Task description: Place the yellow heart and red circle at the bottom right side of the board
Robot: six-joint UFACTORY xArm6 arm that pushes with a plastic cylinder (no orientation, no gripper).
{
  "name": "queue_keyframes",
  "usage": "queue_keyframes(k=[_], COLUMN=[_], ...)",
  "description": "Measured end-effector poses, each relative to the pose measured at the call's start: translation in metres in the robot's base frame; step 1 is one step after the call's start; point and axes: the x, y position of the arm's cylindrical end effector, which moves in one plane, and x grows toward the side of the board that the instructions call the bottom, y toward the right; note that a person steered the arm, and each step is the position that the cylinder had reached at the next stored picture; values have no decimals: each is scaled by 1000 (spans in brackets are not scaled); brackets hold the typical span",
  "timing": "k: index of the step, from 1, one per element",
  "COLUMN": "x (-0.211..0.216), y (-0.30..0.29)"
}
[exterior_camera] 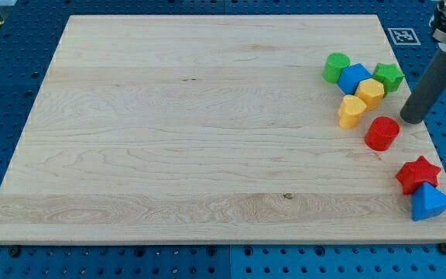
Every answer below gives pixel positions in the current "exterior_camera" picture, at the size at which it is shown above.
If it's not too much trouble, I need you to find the light wooden board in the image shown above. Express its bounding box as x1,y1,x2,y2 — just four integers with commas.
0,15,446,245

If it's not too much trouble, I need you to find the yellow heart block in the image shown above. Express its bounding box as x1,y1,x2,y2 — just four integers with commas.
338,95,367,129

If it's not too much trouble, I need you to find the green cylinder block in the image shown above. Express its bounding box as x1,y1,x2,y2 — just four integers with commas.
322,52,351,84

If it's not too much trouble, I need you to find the blue cube block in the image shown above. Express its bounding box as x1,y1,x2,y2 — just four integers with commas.
337,64,372,95

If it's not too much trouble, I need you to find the yellow hexagon block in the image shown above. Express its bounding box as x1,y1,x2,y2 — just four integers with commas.
355,78,385,111

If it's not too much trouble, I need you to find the red cylinder block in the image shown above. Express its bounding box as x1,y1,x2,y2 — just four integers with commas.
365,116,400,151

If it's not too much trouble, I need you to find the green star block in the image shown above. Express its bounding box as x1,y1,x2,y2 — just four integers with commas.
372,63,405,96

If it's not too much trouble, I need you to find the red star block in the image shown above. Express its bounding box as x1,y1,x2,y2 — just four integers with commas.
395,156,441,195

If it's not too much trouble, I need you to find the white fiducial marker tag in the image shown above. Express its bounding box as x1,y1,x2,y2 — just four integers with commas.
388,27,420,46

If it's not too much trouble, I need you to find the blue triangle block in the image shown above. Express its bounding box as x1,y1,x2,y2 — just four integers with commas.
411,182,446,221

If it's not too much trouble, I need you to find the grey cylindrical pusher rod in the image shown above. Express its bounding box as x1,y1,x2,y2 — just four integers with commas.
400,50,446,124

